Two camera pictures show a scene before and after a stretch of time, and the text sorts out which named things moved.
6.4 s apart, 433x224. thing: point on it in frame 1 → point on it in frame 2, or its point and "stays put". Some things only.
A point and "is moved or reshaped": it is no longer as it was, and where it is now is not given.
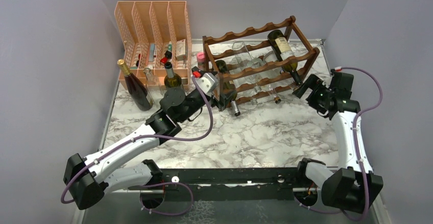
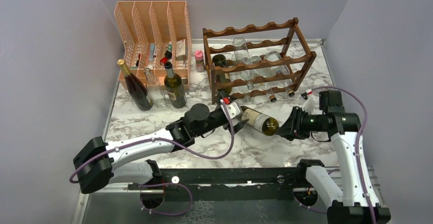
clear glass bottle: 245,60 is moved or reshaped
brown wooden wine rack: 260,61 stays put
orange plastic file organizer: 156,34 stays put
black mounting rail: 250,185 stays put
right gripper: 311,82 → 292,127
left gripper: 223,99 → 238,125
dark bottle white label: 283,49 → 266,124
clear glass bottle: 270,70 → 265,72
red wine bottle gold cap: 140,96 stays put
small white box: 180,50 stays put
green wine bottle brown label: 171,79 stays put
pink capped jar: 201,61 stays put
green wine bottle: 230,90 → 220,60
